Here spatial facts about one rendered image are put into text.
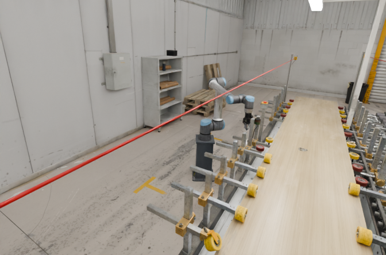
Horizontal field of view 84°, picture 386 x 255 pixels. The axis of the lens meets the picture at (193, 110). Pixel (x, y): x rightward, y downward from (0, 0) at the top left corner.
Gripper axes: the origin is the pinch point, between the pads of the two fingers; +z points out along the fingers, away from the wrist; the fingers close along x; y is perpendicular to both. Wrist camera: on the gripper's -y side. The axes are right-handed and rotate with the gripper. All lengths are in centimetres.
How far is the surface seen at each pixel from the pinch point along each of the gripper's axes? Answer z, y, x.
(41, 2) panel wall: -130, 60, -259
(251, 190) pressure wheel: 5, 94, 32
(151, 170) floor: 99, 4, -134
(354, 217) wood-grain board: 11, 77, 92
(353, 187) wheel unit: 4, 54, 92
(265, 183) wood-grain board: 10, 73, 37
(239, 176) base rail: 30, 46, 10
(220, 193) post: 21, 88, 9
